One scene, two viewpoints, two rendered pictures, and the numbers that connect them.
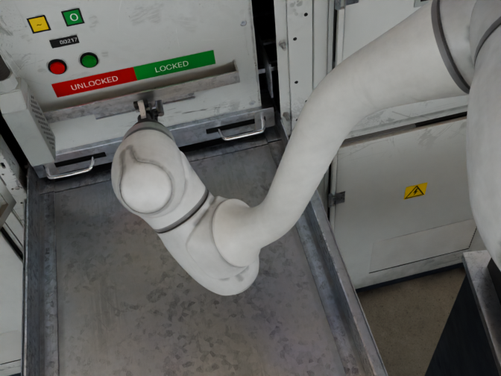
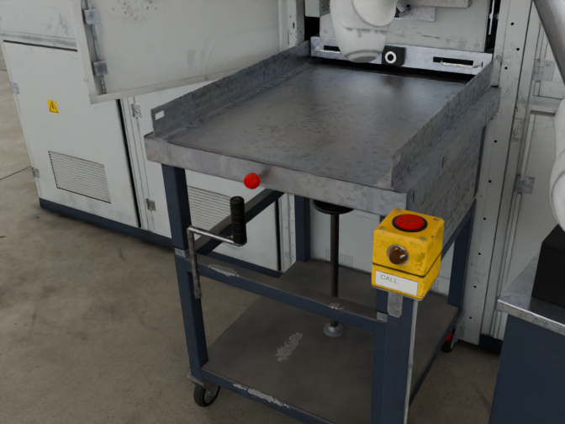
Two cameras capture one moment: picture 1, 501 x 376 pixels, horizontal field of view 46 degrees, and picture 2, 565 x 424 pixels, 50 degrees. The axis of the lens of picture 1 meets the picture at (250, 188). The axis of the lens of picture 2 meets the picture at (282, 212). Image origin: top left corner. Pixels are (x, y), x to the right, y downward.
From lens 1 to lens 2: 1.03 m
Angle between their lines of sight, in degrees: 37
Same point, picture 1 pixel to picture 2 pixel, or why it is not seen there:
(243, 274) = (362, 33)
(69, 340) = (253, 101)
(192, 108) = (430, 33)
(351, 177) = (543, 161)
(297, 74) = (514, 15)
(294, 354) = (374, 144)
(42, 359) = (231, 100)
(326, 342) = not seen: hidden behind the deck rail
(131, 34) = not seen: outside the picture
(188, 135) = (419, 57)
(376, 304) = not seen: hidden behind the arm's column
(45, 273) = (271, 82)
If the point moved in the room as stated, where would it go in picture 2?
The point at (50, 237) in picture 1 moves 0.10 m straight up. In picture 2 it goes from (289, 74) to (288, 39)
